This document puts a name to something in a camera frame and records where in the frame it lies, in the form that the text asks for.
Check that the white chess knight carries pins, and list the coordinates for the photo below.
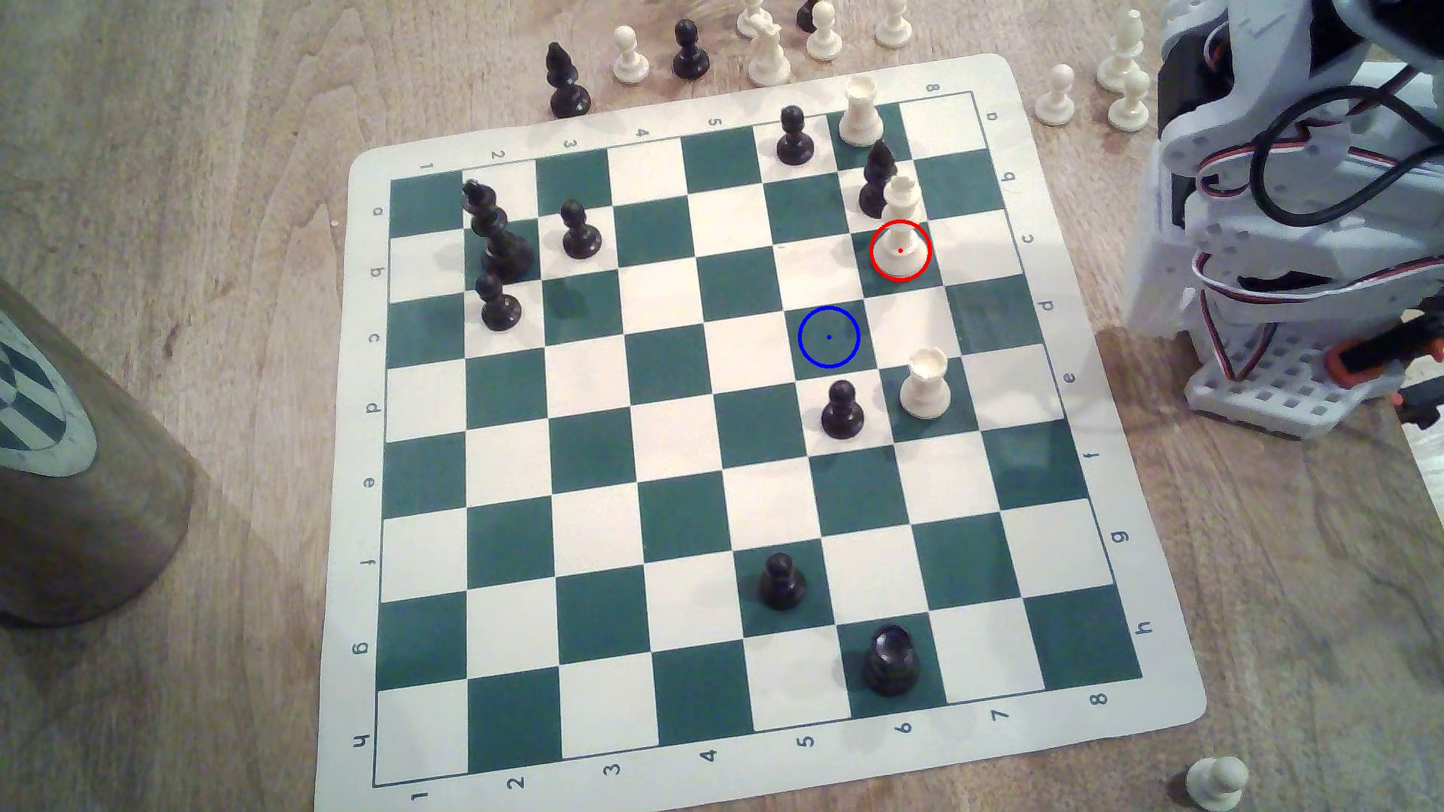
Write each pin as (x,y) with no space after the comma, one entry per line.
(769,62)

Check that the black chess bishop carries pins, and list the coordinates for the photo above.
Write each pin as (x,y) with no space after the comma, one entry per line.
(877,180)
(566,85)

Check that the white grid robot base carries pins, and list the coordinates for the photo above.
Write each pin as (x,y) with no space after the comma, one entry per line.
(1275,400)

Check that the orange black clamp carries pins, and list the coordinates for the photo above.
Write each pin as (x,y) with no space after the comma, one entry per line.
(1382,352)

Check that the black chess piece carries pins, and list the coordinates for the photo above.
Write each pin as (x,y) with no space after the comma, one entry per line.
(808,14)

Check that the white chess rook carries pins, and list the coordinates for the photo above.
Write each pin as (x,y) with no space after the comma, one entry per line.
(925,386)

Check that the green white chess mat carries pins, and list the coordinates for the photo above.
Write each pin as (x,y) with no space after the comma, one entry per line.
(677,451)

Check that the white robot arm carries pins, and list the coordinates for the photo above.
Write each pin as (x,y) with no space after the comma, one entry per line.
(1331,243)

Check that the white pawn on board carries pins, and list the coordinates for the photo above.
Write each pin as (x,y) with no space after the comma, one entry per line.
(861,113)

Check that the white chess piece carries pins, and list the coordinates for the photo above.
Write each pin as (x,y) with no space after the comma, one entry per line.
(754,17)

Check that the black chess rook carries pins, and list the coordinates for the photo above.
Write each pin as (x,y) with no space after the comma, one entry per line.
(891,660)

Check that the black chess pawn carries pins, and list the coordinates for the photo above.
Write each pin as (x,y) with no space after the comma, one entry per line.
(795,138)
(581,231)
(842,412)
(782,583)
(498,305)
(690,53)

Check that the white chess bishop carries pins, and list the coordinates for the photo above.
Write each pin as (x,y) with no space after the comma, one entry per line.
(1123,56)

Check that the white chess pawn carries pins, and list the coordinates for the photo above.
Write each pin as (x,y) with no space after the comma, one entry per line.
(894,25)
(1216,782)
(825,34)
(1056,99)
(1130,104)
(903,231)
(631,59)

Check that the black chess king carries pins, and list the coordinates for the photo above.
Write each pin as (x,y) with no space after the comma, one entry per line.
(502,248)

